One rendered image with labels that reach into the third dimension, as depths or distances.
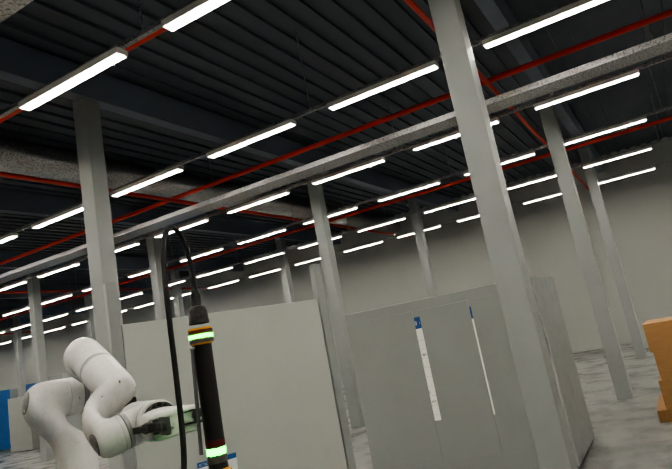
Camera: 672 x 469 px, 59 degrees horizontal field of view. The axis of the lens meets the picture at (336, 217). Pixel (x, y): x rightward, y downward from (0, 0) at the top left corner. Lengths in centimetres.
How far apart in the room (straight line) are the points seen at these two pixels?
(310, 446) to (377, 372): 430
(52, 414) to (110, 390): 29
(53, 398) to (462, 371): 582
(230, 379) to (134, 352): 50
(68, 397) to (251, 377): 152
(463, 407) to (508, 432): 54
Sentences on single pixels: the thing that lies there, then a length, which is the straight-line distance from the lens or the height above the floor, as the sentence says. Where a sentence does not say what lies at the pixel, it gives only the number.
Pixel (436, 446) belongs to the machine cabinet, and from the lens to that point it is 743.
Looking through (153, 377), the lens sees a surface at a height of 174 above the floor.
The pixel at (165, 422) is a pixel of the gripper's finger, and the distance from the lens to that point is 117.
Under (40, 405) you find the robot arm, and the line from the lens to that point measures 176.
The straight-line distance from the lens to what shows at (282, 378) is 324.
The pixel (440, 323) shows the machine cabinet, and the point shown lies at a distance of 717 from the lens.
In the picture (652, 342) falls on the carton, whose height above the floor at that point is 99.
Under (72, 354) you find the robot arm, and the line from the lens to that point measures 167.
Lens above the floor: 175
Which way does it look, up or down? 12 degrees up
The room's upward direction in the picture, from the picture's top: 11 degrees counter-clockwise
